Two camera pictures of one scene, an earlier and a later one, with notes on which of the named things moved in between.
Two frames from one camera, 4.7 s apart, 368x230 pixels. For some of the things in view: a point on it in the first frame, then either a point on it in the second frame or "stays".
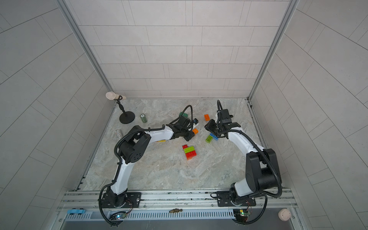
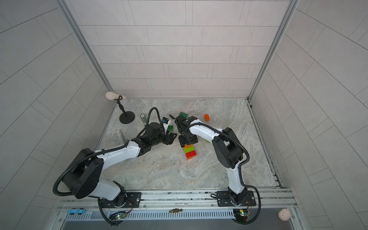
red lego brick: (190, 155) stays
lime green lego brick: (189, 149) stays
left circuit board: (117, 215) stays
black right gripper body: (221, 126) → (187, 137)
